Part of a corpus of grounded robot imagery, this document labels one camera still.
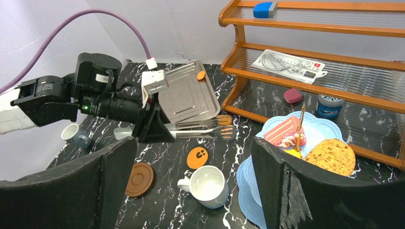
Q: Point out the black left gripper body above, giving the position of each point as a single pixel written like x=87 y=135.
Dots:
x=91 y=90

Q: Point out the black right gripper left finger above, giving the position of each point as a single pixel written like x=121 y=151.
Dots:
x=85 y=193

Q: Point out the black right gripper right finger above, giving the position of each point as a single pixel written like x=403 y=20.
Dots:
x=298 y=195

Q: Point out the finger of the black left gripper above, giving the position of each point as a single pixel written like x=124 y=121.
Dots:
x=150 y=125

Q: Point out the steel food tongs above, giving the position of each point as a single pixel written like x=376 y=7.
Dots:
x=206 y=129

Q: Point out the orange yellow pastry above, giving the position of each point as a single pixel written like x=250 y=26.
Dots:
x=294 y=152

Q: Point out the brown chocolate chip cookie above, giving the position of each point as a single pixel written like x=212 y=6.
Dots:
x=333 y=155

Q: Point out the pink layered cake slice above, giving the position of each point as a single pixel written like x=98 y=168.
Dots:
x=285 y=134

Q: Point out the small orange round cookie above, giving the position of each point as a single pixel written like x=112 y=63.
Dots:
x=201 y=75

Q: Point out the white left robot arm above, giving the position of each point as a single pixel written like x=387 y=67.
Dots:
x=13 y=119

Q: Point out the steel serving tray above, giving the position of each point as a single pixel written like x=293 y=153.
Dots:
x=186 y=98

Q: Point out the small grey white cup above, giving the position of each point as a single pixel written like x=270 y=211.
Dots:
x=73 y=134

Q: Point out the brown wooden round coaster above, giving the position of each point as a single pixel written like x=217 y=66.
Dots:
x=140 y=180

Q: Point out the orange black round coaster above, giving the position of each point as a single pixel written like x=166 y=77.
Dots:
x=197 y=157

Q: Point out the blue three-tier cake stand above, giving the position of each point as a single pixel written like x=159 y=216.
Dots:
x=314 y=130

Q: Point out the white ceramic mug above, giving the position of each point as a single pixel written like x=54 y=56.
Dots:
x=208 y=186

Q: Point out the blue lidded jar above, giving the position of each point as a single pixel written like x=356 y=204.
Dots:
x=329 y=107

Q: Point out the maroon heart-shaped object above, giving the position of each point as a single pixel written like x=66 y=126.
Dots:
x=293 y=95

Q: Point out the packaged ruler protractor set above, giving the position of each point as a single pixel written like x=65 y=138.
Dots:
x=292 y=67

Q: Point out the wooden two-tier shelf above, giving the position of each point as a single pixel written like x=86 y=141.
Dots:
x=346 y=74

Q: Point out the blue block on shelf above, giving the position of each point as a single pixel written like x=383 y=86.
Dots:
x=265 y=10

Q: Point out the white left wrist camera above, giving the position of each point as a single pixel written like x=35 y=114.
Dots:
x=152 y=81

